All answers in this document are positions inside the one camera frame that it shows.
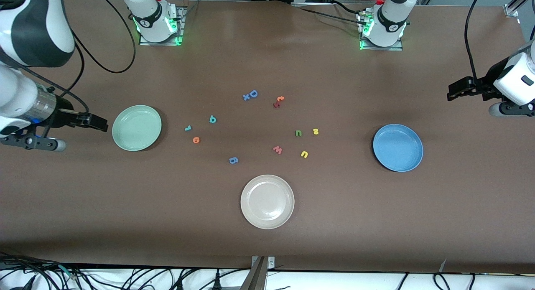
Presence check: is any mint green plate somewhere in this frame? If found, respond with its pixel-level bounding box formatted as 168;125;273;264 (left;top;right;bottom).
112;105;162;152

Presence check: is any blue plate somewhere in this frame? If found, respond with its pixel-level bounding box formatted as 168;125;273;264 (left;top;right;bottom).
373;124;424;173

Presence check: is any beige plate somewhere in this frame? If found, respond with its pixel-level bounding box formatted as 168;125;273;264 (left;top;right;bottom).
240;174;295;230

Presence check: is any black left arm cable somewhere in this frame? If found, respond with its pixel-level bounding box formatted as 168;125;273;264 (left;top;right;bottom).
464;0;487;79

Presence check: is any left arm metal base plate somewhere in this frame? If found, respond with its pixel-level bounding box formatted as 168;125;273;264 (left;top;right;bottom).
357;9;404;52

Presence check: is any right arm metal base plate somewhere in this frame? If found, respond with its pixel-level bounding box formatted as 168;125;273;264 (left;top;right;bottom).
138;5;187;46

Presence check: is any black base power cable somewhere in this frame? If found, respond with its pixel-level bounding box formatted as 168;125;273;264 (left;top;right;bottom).
293;1;368;27

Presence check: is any tangled black cable bundle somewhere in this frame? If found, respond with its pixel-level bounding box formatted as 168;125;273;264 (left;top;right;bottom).
0;252;86;290

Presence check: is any metal table leg bracket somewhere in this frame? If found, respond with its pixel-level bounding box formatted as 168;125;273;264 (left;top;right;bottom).
240;256;275;290

